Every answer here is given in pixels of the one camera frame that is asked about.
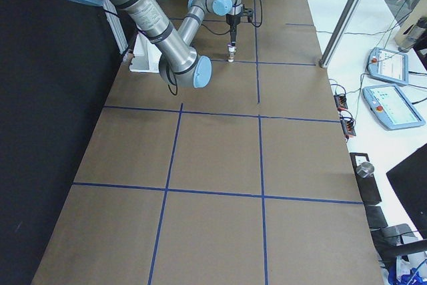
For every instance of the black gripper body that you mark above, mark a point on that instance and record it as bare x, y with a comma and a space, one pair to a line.
233, 21

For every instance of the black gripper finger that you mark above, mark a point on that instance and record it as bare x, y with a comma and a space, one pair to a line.
233, 36

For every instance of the white PPR pipe brass fitting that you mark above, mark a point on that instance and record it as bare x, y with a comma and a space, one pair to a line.
231, 54

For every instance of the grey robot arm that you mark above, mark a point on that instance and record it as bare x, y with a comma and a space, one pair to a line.
180, 64

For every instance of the far teach pendant tablet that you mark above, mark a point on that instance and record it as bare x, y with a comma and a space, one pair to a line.
386, 65

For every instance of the teach pendant tablet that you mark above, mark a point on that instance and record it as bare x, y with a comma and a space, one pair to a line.
386, 65
391, 107

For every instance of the near teach pendant tablet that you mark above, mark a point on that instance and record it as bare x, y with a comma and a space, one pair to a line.
391, 107

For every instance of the dark equipment box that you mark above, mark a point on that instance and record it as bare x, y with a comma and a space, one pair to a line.
367, 186

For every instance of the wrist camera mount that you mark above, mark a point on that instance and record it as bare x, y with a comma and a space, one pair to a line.
248, 13

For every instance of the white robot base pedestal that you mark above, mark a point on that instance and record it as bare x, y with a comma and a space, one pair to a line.
146, 56

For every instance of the black cable plugs right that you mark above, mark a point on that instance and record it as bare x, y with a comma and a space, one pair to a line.
341, 102

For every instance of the black cable plugs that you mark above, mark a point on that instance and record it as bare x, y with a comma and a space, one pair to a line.
348, 126
341, 102

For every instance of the aluminium frame post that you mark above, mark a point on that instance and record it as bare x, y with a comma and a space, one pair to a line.
338, 32

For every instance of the black cable plugs left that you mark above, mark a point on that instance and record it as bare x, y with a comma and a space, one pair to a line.
348, 126

